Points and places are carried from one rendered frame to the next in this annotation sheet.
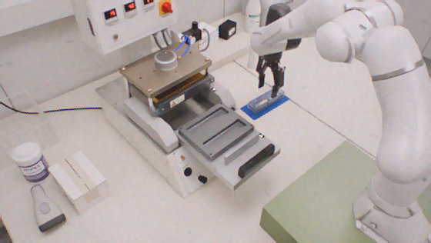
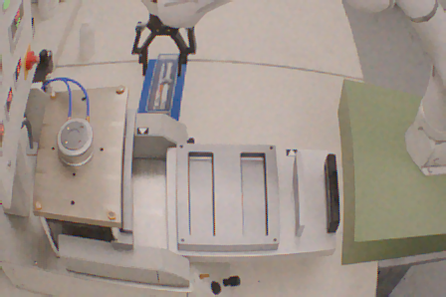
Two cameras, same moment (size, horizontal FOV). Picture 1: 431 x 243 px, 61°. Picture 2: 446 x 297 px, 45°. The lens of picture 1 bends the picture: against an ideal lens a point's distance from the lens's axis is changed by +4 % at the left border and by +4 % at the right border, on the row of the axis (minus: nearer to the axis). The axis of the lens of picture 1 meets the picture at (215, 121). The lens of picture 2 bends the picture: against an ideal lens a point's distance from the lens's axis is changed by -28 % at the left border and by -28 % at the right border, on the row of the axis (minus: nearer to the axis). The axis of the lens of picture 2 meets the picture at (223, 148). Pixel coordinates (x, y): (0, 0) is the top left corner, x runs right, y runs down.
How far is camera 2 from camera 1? 0.69 m
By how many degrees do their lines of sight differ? 34
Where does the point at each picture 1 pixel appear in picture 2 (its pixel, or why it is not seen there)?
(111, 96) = (19, 253)
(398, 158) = not seen: outside the picture
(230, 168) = (310, 233)
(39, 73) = not seen: outside the picture
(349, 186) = (393, 138)
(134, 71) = (52, 197)
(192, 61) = (102, 110)
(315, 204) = (390, 186)
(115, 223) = not seen: outside the picture
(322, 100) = (230, 33)
